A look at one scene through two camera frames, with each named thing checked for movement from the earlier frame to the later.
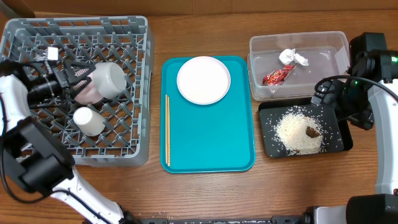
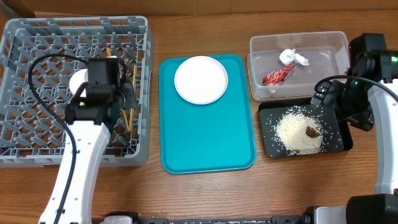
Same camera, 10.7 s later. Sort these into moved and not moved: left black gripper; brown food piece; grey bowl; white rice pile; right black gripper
Moved: left black gripper; grey bowl
Not moved: white rice pile; right black gripper; brown food piece
